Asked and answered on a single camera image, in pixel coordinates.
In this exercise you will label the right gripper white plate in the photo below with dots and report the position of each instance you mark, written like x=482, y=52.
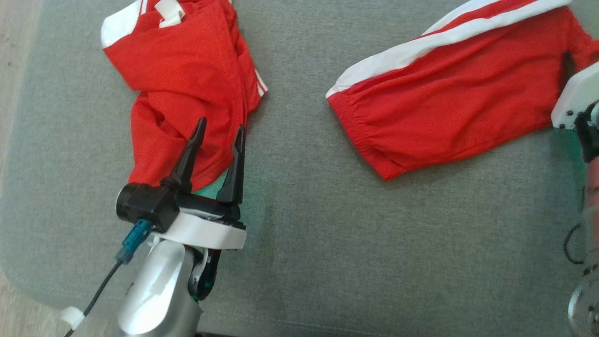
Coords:
x=578, y=98

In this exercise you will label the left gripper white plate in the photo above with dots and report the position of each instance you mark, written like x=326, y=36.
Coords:
x=206, y=231

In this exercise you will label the red basketball jersey number 22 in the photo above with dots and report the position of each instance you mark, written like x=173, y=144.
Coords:
x=187, y=70

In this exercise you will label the red shorts with white stripes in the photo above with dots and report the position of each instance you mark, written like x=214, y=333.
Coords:
x=444, y=103

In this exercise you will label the large grey sofa seat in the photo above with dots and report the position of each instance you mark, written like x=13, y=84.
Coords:
x=304, y=210

